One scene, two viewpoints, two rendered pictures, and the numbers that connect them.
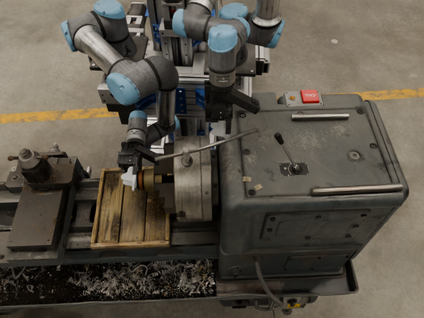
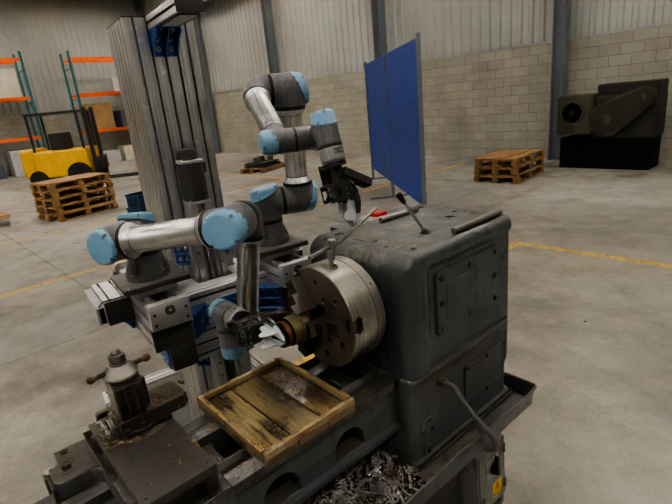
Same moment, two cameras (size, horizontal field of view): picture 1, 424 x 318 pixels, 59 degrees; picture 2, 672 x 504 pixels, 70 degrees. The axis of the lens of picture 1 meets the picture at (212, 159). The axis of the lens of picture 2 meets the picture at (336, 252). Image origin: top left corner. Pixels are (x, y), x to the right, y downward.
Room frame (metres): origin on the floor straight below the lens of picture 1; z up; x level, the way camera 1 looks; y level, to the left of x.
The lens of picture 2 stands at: (-0.34, 0.86, 1.69)
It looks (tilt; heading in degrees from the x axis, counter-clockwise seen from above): 18 degrees down; 323
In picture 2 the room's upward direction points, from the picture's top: 6 degrees counter-clockwise
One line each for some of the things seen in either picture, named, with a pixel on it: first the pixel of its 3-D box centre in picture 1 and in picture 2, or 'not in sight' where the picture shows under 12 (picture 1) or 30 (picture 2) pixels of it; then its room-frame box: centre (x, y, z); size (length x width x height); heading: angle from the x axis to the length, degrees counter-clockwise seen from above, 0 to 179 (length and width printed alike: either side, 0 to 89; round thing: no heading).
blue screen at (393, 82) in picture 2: not in sight; (389, 127); (5.49, -4.95, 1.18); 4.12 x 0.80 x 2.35; 146
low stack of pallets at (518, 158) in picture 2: not in sight; (509, 165); (4.68, -7.23, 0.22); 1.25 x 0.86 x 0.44; 98
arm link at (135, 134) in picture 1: (135, 139); (237, 318); (0.92, 0.30, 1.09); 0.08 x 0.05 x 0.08; 91
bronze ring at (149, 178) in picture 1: (150, 180); (292, 329); (0.74, 0.23, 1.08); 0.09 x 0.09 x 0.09; 2
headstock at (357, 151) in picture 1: (296, 173); (412, 276); (0.78, -0.32, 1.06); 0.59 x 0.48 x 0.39; 92
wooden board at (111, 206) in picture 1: (134, 205); (274, 403); (0.73, 0.32, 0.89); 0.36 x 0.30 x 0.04; 2
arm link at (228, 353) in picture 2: (144, 138); (233, 338); (1.01, 0.29, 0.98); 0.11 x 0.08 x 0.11; 127
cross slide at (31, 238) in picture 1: (42, 197); (145, 446); (0.74, 0.68, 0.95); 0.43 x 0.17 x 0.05; 2
